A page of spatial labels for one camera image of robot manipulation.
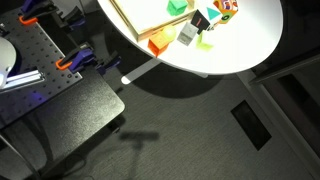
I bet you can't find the yellow orange ball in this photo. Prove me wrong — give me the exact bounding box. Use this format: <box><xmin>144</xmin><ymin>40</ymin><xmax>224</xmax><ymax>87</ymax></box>
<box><xmin>162</xmin><ymin>26</ymin><xmax>176</xmax><ymax>42</ymax></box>

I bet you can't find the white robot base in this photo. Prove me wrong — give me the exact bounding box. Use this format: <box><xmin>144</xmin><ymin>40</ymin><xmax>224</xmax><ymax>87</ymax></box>
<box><xmin>0</xmin><ymin>37</ymin><xmax>16</xmax><ymax>89</ymax></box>

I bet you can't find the orange block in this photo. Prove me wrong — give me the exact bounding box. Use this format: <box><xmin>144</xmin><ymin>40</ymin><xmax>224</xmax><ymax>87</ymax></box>
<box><xmin>148</xmin><ymin>33</ymin><xmax>169</xmax><ymax>57</ymax></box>

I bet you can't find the light green wedge block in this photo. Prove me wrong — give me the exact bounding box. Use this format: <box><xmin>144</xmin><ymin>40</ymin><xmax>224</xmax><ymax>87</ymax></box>
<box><xmin>196</xmin><ymin>31</ymin><xmax>213</xmax><ymax>51</ymax></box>

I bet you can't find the wooden tray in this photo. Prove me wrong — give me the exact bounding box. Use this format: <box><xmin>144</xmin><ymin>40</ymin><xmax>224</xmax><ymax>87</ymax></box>
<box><xmin>110</xmin><ymin>0</ymin><xmax>196</xmax><ymax>42</ymax></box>

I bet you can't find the green block in tray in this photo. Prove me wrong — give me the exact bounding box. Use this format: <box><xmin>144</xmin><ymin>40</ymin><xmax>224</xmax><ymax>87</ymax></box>
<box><xmin>166</xmin><ymin>0</ymin><xmax>188</xmax><ymax>16</ymax></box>

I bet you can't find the round white table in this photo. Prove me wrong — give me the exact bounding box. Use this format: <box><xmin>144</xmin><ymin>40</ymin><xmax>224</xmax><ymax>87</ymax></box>
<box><xmin>97</xmin><ymin>0</ymin><xmax>283</xmax><ymax>84</ymax></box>

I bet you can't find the grey green cube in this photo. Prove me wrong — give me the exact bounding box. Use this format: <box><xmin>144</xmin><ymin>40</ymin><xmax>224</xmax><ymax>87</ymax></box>
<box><xmin>177</xmin><ymin>22</ymin><xmax>198</xmax><ymax>46</ymax></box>

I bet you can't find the black mounting table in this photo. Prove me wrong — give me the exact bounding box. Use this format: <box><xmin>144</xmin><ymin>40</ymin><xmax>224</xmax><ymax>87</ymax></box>
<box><xmin>0</xmin><ymin>69</ymin><xmax>125</xmax><ymax>179</ymax></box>

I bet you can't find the black teal cube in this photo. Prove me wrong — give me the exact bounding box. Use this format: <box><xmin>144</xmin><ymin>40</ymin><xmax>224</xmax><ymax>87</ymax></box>
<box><xmin>191</xmin><ymin>7</ymin><xmax>222</xmax><ymax>34</ymax></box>

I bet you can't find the purple clamp with orange tip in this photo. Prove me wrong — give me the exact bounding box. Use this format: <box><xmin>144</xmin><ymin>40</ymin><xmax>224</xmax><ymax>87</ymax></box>
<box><xmin>55</xmin><ymin>42</ymin><xmax>122</xmax><ymax>75</ymax></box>

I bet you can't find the multicolour orange-circle cube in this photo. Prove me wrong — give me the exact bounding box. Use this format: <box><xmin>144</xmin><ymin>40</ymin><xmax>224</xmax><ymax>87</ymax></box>
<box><xmin>213</xmin><ymin>0</ymin><xmax>238</xmax><ymax>24</ymax></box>

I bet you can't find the black perforated breadboard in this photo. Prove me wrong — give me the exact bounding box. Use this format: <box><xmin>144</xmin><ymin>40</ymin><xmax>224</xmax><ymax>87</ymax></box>
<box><xmin>0</xmin><ymin>9</ymin><xmax>82</xmax><ymax>128</ymax></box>

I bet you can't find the purple clamp far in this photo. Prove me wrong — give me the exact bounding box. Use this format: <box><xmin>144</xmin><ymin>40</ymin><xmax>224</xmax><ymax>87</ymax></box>
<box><xmin>19</xmin><ymin>0</ymin><xmax>85</xmax><ymax>32</ymax></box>

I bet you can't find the silver aluminium rail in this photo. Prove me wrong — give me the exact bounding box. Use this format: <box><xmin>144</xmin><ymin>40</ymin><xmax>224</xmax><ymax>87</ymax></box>
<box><xmin>0</xmin><ymin>70</ymin><xmax>45</xmax><ymax>90</ymax></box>

